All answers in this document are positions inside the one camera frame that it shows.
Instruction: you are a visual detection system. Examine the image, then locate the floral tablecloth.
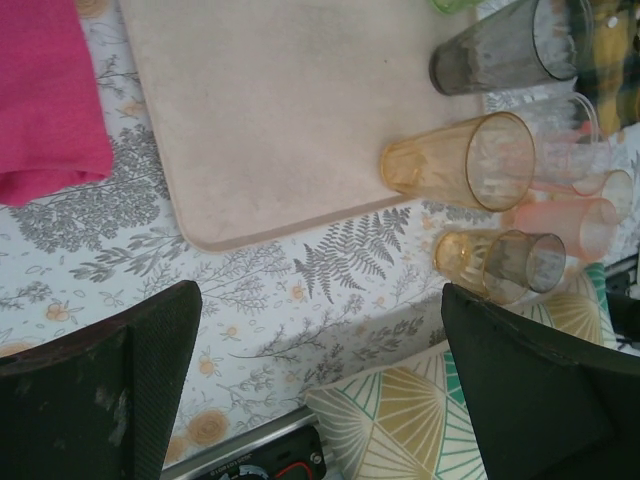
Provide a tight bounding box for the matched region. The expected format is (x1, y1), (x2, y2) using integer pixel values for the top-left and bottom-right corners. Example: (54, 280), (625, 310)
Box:
(0, 0), (640, 471)

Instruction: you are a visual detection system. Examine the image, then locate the tall clear glass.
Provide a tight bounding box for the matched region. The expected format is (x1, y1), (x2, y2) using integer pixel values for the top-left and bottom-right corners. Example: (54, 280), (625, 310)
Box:
(519, 92), (604, 151)

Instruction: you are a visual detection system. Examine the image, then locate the frosted peach glass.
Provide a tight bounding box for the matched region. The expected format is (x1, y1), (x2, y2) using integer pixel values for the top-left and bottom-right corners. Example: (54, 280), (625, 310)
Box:
(512, 197), (620, 261)

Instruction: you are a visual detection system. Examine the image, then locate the wide short amber glass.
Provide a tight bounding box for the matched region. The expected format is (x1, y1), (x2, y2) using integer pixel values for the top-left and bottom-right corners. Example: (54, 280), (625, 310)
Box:
(433, 228), (521, 306)

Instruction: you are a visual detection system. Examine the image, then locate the aluminium table edge rail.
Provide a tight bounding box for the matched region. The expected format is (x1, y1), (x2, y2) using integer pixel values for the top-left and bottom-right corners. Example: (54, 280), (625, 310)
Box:
(162, 405), (324, 476)

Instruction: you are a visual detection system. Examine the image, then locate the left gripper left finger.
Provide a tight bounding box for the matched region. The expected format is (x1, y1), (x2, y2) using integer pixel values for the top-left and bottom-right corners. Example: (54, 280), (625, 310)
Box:
(0, 279), (203, 480)

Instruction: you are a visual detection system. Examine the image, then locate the tall amber glass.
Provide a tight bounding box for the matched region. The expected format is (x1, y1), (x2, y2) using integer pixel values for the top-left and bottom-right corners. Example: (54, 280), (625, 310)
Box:
(380, 111), (537, 213)

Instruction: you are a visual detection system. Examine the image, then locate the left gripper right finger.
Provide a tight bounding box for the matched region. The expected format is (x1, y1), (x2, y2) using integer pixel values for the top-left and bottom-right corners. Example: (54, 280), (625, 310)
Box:
(442, 283), (640, 480)

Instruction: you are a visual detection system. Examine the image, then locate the tall green glass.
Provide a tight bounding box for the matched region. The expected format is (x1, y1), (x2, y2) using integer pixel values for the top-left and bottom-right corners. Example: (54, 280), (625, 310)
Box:
(430, 0), (481, 15)

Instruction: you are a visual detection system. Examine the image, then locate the tall grey glass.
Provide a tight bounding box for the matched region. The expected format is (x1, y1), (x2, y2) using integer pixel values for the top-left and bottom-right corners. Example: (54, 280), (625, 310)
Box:
(429, 0), (596, 97)

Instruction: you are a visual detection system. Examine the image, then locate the pink folded cloth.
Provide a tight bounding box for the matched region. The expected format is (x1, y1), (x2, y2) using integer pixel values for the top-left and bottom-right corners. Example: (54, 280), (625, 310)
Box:
(0, 0), (114, 207)

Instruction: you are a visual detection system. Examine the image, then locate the small clear glass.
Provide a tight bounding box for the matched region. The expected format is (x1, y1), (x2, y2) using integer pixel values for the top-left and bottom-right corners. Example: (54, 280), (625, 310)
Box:
(537, 132), (611, 184)

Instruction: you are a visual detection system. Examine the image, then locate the geometric patterned pillow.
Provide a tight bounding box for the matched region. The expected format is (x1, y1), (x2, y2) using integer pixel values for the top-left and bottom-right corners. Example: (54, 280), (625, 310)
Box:
(304, 262), (640, 480)

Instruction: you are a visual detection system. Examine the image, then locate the small short amber glass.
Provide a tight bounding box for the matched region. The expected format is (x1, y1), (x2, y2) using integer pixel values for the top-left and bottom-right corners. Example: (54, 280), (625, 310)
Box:
(570, 168), (635, 224)

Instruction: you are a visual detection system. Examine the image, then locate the short grey glass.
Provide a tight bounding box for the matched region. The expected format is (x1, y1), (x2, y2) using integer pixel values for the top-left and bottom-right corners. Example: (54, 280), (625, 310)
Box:
(482, 229), (568, 305)

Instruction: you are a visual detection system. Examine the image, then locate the beige rectangular tray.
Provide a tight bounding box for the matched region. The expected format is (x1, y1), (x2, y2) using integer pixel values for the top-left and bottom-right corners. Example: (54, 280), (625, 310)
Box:
(118, 0), (489, 254)

